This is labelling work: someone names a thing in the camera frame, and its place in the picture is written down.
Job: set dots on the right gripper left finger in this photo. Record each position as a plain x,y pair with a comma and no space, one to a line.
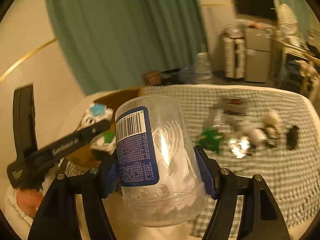
57,217

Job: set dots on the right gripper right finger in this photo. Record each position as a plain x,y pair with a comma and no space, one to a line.
261,217

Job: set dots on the clear plastic jar blue label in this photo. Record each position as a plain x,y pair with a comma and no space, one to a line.
159,175

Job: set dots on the clear zip pouch red label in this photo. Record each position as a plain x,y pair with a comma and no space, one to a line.
235,106

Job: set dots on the person's left hand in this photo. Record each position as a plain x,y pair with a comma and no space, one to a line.
29,201

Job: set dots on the white plush toy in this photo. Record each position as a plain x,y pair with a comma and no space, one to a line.
252,130

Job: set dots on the checkered bed sheet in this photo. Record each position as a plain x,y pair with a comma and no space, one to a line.
289,158

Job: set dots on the green foil packet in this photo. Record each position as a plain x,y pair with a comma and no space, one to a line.
210,139

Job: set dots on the wooden chair with clothes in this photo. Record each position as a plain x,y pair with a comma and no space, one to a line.
310,77

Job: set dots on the brown patterned bag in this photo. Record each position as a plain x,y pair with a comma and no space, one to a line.
152,78

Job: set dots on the clear water bottle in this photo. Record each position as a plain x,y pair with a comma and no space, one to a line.
202,66

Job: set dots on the green curtain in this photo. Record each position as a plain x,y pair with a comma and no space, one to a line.
110,44

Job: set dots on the white dressing table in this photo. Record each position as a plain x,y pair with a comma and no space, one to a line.
286,66

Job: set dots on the white ribbed suitcase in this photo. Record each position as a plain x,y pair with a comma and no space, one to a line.
235,57

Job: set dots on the grey mini fridge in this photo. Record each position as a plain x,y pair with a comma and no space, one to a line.
258,54

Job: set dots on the white round mirror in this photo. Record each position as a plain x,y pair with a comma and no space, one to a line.
287,20

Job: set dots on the black wall television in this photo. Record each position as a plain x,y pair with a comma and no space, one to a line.
258,8

